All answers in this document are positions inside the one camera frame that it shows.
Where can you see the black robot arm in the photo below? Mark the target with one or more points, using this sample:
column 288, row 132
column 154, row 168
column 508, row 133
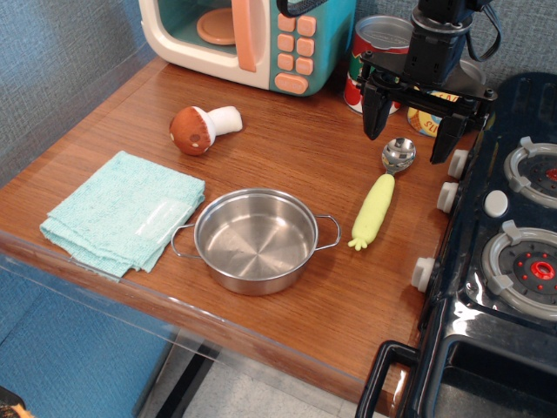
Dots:
column 452, row 16

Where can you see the toy microwave teal cream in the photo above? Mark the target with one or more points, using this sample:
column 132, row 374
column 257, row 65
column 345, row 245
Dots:
column 252, row 42

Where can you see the clear acrylic table guard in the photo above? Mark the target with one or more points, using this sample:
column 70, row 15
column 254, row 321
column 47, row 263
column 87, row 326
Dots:
column 74, row 344

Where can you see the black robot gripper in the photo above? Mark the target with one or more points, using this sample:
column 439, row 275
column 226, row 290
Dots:
column 428, row 77

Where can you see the brown white plush mushroom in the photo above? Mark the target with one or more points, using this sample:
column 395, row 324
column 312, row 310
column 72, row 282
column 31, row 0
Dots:
column 193, row 131

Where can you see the silver metal pan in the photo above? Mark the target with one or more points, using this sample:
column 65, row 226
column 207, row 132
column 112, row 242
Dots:
column 256, row 241

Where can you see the spoon with yellow handle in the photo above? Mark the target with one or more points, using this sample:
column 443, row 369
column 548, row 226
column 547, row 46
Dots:
column 397, row 155

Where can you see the teal folded cloth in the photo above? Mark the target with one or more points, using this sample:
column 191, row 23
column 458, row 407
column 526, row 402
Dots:
column 122, row 217

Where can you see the dark blue toy stove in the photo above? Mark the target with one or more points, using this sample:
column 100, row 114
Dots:
column 487, row 345

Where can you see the tomato sauce can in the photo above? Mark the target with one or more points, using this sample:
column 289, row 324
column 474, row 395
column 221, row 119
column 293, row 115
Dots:
column 379, row 33

